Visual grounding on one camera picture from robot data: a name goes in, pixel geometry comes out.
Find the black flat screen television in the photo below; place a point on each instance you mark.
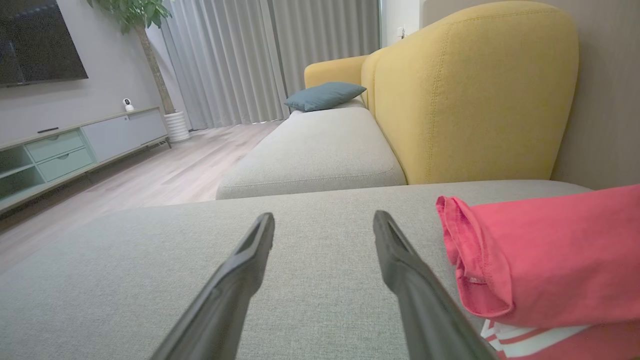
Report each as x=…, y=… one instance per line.
x=40, y=40

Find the small yellow sofa back cushion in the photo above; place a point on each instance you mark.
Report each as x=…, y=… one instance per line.
x=330, y=70

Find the green indoor tree plant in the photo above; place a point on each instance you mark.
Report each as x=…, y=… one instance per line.
x=135, y=12

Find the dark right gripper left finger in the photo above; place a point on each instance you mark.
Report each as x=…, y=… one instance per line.
x=235, y=280

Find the blue throw pillow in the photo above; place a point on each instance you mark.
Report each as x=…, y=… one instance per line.
x=325, y=96

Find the grey green tv cabinet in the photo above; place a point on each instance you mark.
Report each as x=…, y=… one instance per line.
x=120, y=135

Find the light sheer curtain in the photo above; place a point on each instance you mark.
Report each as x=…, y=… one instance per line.
x=225, y=60

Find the white ribbed plant pot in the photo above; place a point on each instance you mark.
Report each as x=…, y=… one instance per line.
x=177, y=127

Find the red jersey with white sleeve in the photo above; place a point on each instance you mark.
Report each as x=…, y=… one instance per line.
x=560, y=250

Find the white wall switch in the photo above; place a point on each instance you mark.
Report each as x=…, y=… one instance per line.
x=400, y=33

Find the red shorts with white trim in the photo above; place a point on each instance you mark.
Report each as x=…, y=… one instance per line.
x=575, y=347

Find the big yellow sofa back cushion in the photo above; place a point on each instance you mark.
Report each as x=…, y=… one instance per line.
x=475, y=100

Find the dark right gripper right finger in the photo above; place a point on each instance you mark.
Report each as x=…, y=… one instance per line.
x=415, y=285

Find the black remote control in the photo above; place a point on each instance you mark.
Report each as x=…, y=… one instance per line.
x=47, y=130

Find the narrow grey sofa seat cushion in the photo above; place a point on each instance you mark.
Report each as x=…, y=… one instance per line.
x=320, y=150

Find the small white security camera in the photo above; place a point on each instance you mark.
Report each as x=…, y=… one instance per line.
x=128, y=104

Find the grey pleated curtain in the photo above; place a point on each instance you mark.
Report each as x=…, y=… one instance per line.
x=325, y=40

